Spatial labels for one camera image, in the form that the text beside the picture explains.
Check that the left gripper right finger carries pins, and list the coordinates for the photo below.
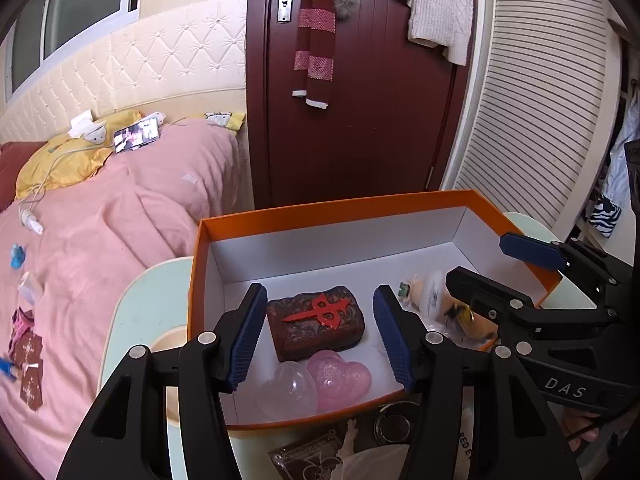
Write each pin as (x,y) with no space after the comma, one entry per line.
(515,435)

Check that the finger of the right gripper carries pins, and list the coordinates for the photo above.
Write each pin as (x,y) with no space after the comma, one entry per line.
(512,311)
(547,255)

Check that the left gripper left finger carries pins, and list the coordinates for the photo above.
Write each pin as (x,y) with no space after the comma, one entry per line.
(124,435)

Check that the white cream tube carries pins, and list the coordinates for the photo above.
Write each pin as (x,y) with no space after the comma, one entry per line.
(465,445)

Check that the small doll figure keychain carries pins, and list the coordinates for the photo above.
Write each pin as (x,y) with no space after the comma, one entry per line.
(428,296)

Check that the white fluffy cloth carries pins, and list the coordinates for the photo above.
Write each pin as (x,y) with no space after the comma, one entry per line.
(380,463)

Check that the pink heart shaped box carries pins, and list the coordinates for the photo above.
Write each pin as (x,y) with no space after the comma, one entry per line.
(340,384)

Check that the brown playing card box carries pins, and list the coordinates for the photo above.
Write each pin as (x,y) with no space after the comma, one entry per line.
(308,459)

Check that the dark red embossed box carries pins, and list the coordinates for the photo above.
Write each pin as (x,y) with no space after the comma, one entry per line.
(310,322)

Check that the person right hand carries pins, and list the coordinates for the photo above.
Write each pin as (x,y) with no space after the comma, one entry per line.
(588,438)

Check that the brown snowflake card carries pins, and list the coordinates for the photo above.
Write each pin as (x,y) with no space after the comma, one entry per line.
(27,358)

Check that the blue cap small bottle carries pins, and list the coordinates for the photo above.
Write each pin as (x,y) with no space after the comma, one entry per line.
(8,369)

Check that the mint green lap table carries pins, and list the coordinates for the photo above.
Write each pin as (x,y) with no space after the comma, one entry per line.
(153,311)

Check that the pink hair clip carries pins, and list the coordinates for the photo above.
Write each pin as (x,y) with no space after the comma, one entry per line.
(22,322)

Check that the clear small bottle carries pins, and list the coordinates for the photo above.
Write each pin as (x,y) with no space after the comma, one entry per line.
(30,288)

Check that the pink bed quilt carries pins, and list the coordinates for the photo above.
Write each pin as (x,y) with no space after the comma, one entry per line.
(140,209)

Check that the dark red wooden door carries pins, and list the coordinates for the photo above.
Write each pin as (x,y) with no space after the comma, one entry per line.
(390,125)

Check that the orange cardboard box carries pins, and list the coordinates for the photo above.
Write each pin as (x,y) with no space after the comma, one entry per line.
(360,244)

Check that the light blue small toy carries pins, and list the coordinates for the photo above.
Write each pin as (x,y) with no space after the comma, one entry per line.
(18,256)

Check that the yellow pillow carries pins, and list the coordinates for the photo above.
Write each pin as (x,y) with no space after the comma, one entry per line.
(64,161)

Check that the striped red scarf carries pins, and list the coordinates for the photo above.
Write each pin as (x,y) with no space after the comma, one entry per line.
(313,66)

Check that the dark red pillow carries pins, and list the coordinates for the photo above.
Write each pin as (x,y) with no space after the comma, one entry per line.
(14,156)

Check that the white charger plug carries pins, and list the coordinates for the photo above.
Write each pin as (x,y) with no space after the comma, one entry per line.
(84,126)

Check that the cream tufted headboard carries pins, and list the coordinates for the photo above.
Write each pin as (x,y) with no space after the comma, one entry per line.
(185,61)

